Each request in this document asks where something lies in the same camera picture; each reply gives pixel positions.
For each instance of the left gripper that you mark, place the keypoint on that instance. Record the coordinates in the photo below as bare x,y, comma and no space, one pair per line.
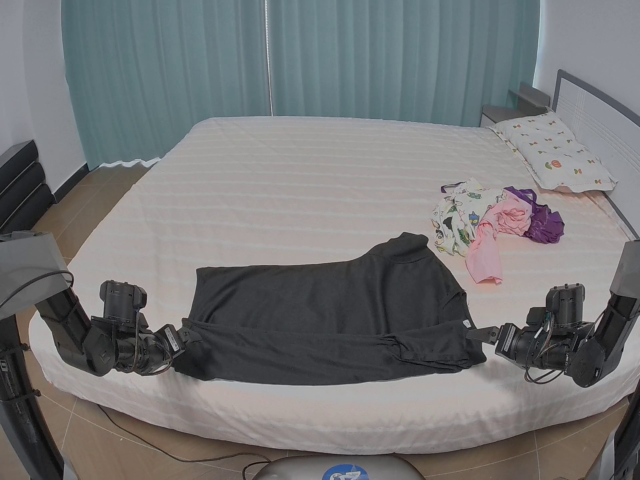
172,345

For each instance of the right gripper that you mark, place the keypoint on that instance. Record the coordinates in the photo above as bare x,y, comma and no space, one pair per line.
522,350

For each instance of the black T-shirt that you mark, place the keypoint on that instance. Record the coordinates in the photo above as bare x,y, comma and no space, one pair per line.
325,318

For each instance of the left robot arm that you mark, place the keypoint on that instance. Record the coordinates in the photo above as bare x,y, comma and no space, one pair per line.
70,328

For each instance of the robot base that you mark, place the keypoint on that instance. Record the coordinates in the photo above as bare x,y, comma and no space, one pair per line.
340,469

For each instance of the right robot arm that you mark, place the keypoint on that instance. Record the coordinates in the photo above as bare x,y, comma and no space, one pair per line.
600,348

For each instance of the pink garment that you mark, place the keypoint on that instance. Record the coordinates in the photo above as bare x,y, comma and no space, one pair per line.
485,258

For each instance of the purple garment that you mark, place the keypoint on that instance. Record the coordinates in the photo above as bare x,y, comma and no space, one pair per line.
545,223

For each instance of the white printed garment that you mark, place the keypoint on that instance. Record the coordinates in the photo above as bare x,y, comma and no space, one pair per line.
457,215

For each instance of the white printed pillow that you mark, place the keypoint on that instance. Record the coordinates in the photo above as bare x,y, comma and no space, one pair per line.
550,150

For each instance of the black chest of drawers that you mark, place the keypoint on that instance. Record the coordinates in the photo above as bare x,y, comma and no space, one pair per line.
22,188

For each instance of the bed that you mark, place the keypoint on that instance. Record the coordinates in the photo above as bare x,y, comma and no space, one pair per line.
320,178

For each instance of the grey bedside table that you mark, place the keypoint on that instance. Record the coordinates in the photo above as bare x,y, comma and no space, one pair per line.
525,97

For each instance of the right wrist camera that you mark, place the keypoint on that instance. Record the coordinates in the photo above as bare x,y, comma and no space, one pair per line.
539,316

